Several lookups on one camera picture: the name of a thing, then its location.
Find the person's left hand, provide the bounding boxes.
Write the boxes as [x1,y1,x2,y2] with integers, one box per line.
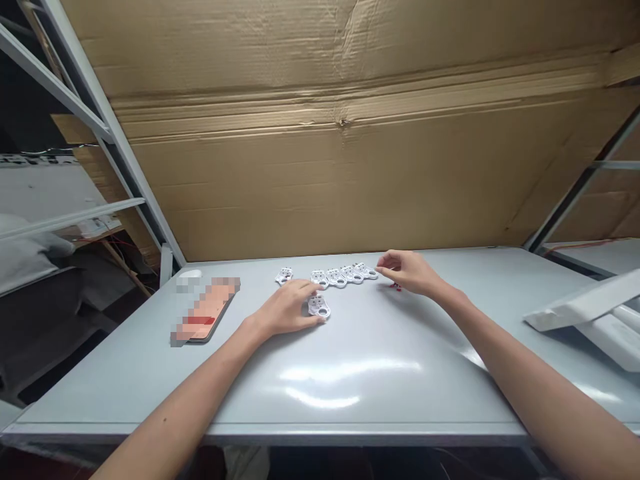
[243,279,333,344]

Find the person's right hand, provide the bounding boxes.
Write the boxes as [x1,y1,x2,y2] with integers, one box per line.
[375,249,460,301]

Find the smartphone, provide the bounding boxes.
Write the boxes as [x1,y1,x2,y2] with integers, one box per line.
[169,276,242,347]

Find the person's legs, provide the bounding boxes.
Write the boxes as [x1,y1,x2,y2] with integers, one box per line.
[222,445,272,480]

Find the large brown cardboard sheet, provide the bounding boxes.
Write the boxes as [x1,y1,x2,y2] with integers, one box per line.
[59,0,640,265]

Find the white foam block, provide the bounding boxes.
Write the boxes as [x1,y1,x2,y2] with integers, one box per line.
[522,267,640,334]

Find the red cable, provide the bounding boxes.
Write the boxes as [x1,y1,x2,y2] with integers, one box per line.
[547,239,635,253]

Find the grey metal shelf frame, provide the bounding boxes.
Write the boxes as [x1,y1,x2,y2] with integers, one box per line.
[0,0,187,296]

